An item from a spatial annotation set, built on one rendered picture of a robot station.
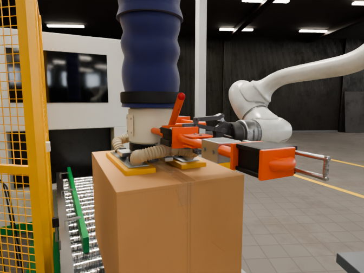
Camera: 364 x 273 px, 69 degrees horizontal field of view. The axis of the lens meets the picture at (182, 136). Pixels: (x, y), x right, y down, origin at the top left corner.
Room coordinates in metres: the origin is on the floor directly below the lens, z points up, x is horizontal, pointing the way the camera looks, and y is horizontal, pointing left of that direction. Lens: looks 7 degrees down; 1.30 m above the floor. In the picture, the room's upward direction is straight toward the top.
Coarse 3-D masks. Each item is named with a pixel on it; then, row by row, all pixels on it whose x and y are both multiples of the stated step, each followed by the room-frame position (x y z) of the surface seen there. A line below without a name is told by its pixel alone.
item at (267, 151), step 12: (240, 144) 0.47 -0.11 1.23; (252, 144) 0.47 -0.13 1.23; (264, 144) 0.47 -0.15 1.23; (276, 144) 0.47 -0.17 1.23; (240, 156) 0.47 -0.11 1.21; (252, 156) 0.45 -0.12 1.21; (264, 156) 0.41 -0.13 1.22; (276, 156) 0.42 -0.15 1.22; (288, 156) 0.43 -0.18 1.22; (240, 168) 0.46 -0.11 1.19; (252, 168) 0.45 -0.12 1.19; (264, 168) 0.41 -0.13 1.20
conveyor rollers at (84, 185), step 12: (84, 180) 2.53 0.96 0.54; (84, 192) 2.18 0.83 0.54; (72, 204) 1.90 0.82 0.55; (84, 204) 1.93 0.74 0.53; (72, 216) 1.72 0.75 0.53; (84, 216) 1.69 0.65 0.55; (72, 228) 1.56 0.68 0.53; (72, 240) 1.39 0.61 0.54; (96, 240) 1.37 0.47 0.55; (72, 252) 1.31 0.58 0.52; (96, 252) 1.27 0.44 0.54; (84, 264) 1.17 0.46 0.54; (96, 264) 1.19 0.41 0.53
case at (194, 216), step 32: (96, 160) 1.02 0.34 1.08; (160, 160) 1.01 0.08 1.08; (96, 192) 1.06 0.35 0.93; (128, 192) 0.66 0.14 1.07; (160, 192) 0.69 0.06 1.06; (192, 192) 0.73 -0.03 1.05; (224, 192) 0.78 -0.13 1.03; (96, 224) 1.11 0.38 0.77; (128, 224) 0.66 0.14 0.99; (160, 224) 0.69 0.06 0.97; (192, 224) 0.73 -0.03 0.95; (224, 224) 0.78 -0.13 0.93; (128, 256) 0.66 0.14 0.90; (160, 256) 0.69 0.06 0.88; (192, 256) 0.73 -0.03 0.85; (224, 256) 0.78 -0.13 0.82
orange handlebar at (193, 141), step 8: (184, 120) 1.31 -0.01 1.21; (152, 128) 0.91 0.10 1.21; (184, 136) 0.69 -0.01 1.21; (192, 136) 0.65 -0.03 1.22; (200, 136) 0.66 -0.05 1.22; (208, 136) 0.67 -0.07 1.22; (184, 144) 0.69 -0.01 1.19; (192, 144) 0.64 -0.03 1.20; (200, 144) 0.61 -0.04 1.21; (224, 152) 0.52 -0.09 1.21; (272, 160) 0.42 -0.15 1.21; (280, 160) 0.41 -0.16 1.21; (288, 160) 0.41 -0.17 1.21; (272, 168) 0.41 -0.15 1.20; (280, 168) 0.41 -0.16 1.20; (288, 168) 0.41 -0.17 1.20
